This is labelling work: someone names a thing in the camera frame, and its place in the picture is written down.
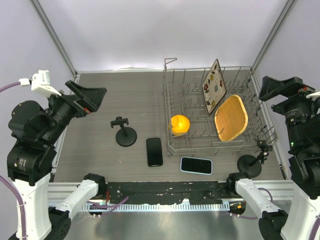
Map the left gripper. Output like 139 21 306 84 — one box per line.
44 78 108 143

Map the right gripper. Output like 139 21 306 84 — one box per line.
258 73 320 149

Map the black phone stand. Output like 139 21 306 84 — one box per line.
110 116 138 147
237 140 273 178

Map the black phone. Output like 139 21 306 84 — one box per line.
146 137 163 167

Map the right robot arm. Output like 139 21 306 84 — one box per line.
225 76 320 240

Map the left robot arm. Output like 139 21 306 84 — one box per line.
4 80 107 240

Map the phone in light blue case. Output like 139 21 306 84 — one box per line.
180 156 213 175

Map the floral square plate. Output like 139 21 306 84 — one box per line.
202 59 227 115

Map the yellow bowl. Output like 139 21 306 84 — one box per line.
168 114 190 136

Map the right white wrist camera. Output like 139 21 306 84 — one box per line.
306 91 320 109

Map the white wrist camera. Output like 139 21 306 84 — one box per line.
31 70 62 98
306 91 320 109

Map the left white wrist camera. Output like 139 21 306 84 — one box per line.
31 70 62 98

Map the grey wire dish rack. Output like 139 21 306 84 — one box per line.
163 58 278 156

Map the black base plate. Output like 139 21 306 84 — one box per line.
101 181 241 205

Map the white cable duct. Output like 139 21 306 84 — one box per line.
49 202 231 213

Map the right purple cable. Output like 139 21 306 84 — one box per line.
236 187 320 240

